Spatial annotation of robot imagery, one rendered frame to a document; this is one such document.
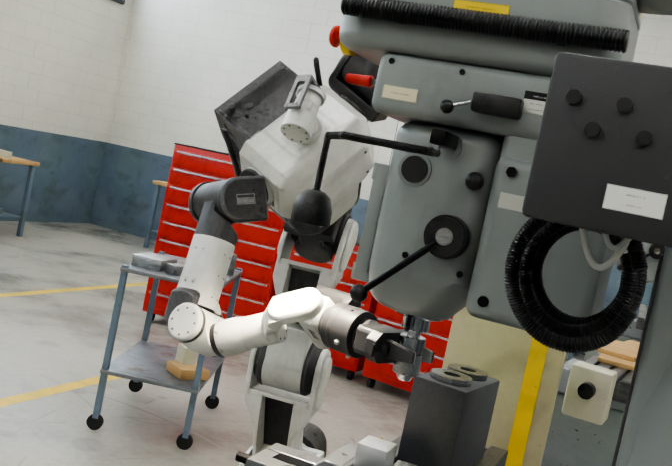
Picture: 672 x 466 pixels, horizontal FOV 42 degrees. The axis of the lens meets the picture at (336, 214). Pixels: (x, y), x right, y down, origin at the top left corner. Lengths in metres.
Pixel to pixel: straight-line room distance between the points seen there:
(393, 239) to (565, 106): 0.45
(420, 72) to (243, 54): 10.71
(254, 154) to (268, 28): 10.14
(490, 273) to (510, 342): 1.89
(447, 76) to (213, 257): 0.66
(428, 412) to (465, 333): 1.44
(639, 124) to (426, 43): 0.45
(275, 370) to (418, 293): 0.84
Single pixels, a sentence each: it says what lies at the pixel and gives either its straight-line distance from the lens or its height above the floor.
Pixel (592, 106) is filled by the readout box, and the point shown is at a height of 1.66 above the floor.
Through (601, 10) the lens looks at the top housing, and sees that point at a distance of 1.39.
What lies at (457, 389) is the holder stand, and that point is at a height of 1.13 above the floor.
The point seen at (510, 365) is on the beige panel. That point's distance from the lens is 3.28.
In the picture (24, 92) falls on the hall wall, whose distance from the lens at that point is 11.74.
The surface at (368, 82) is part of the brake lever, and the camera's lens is 1.68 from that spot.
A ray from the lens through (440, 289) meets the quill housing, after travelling 1.43.
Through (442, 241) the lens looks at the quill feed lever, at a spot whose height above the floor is 1.45.
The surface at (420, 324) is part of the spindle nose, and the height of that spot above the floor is 1.29.
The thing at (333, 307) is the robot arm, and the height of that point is 1.27.
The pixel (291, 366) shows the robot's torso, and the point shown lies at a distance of 2.21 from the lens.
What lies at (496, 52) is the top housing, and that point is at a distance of 1.40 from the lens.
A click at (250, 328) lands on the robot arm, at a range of 1.71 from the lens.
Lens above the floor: 1.53
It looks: 3 degrees down
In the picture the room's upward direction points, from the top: 12 degrees clockwise
